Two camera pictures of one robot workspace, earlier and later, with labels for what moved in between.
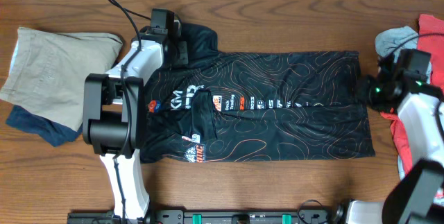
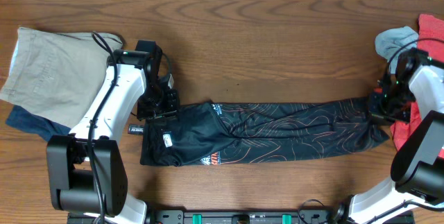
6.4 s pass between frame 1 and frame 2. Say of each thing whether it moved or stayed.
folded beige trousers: stayed
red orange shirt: stayed
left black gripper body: moved
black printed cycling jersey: moved
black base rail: stayed
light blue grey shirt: stayed
